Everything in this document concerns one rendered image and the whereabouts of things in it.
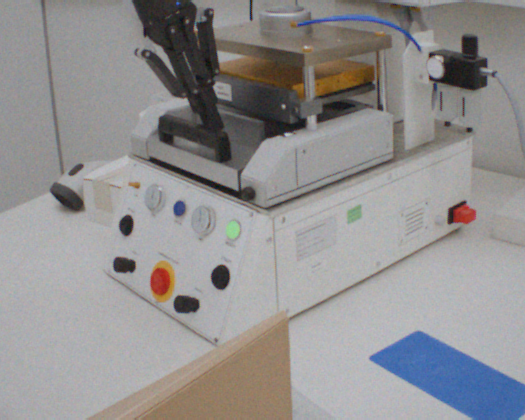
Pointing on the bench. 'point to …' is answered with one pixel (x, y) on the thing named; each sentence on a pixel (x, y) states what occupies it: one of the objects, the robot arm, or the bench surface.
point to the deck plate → (444, 136)
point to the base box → (344, 235)
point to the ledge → (521, 217)
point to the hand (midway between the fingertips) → (206, 108)
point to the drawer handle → (216, 139)
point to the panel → (182, 248)
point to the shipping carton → (104, 191)
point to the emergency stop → (160, 281)
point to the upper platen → (345, 78)
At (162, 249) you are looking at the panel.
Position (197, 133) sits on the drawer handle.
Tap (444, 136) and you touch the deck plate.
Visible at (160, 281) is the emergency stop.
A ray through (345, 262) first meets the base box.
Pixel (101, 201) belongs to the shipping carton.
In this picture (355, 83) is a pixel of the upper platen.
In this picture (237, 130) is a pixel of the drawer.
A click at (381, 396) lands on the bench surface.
